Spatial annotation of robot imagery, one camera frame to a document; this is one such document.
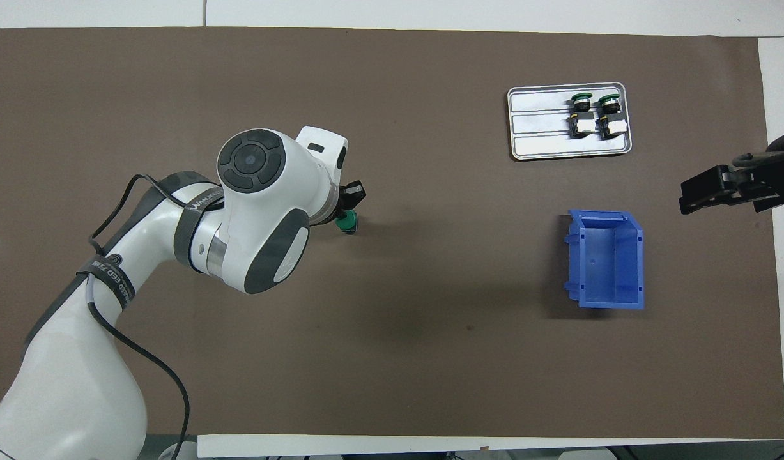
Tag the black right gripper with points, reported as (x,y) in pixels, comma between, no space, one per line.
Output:
(780,180)

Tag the green push button switch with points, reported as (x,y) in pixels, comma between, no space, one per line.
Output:
(615,128)
(582,126)
(348,222)

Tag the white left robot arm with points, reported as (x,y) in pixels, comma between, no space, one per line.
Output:
(264,191)

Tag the blue plastic storage bin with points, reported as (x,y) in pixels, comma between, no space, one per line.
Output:
(599,268)

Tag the brown paper table mat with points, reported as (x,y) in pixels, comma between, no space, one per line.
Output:
(430,358)

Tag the silver metal tray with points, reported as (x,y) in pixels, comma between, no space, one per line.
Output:
(538,145)

